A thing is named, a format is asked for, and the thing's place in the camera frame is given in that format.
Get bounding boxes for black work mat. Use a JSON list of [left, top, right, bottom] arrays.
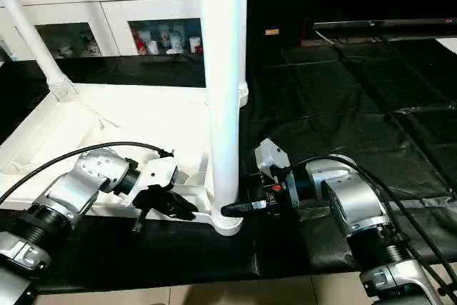
[[0, 34, 457, 295]]

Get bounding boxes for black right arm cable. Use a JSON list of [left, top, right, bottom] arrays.
[[286, 155, 457, 299]]

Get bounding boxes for red bottle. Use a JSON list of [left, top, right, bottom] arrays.
[[134, 29, 146, 55]]

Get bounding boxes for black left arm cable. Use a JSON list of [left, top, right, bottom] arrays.
[[0, 141, 175, 206]]

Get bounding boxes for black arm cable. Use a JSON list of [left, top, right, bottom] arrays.
[[286, 155, 457, 299], [0, 141, 175, 206]]

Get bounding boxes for dark metal rail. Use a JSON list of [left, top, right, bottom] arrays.
[[313, 18, 457, 33]]

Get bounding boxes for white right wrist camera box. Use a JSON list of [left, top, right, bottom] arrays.
[[254, 138, 292, 179]]

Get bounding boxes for white glass-door cabinet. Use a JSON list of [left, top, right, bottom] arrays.
[[0, 0, 202, 61]]

